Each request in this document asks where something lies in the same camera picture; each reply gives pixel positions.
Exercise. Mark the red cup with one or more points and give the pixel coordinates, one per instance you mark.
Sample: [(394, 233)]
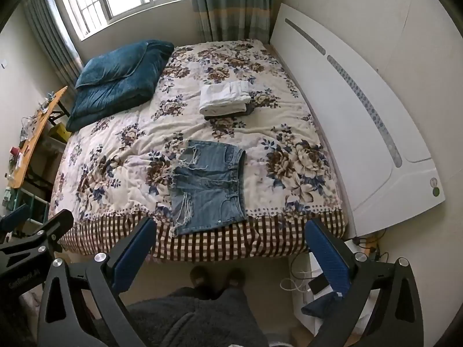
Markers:
[(15, 150)]

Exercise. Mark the floral blanket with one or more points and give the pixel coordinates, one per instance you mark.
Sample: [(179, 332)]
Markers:
[(289, 151)]

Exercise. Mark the person's dark fleece clothing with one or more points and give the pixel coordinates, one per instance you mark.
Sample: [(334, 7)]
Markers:
[(195, 318)]

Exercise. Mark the person's dark slipper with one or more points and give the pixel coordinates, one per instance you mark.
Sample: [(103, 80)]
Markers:
[(236, 278), (200, 277)]

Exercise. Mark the brown checked bed sheet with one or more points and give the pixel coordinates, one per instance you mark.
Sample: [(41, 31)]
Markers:
[(267, 238)]

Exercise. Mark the wooden desk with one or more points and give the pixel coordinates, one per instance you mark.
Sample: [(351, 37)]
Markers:
[(36, 133)]

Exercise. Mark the white nightstand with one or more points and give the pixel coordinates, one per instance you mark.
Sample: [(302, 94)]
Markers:
[(302, 300)]

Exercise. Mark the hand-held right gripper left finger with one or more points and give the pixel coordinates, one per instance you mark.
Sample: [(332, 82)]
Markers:
[(134, 255)]

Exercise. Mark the dark blue cloth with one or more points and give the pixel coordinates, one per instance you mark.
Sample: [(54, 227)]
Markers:
[(322, 305)]

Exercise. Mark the dark blue folded comforter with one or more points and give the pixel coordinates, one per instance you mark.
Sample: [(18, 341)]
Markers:
[(115, 79)]

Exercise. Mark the black phone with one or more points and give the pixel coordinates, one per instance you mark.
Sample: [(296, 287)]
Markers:
[(319, 284)]

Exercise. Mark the white metal rack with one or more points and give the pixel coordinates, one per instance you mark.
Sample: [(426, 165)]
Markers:
[(36, 206)]

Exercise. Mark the yellow box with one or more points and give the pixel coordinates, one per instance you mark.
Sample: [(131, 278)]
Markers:
[(59, 132)]

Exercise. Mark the green striped curtain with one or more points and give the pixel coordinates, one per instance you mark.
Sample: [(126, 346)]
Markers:
[(54, 39), (231, 3)]

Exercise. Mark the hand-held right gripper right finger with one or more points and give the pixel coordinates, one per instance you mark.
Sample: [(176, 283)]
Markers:
[(327, 256)]

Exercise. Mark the blue denim shorts pants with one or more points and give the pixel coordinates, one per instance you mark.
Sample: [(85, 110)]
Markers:
[(206, 188)]

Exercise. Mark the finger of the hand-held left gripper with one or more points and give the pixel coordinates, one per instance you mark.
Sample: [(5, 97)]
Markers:
[(14, 217), (54, 226)]

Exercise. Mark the folded dark garment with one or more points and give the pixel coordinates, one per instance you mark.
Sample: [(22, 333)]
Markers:
[(249, 110)]

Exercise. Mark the white headboard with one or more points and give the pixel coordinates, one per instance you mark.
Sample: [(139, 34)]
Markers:
[(343, 115)]

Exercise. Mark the folded white pants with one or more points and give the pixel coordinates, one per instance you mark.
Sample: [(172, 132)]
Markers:
[(222, 97)]

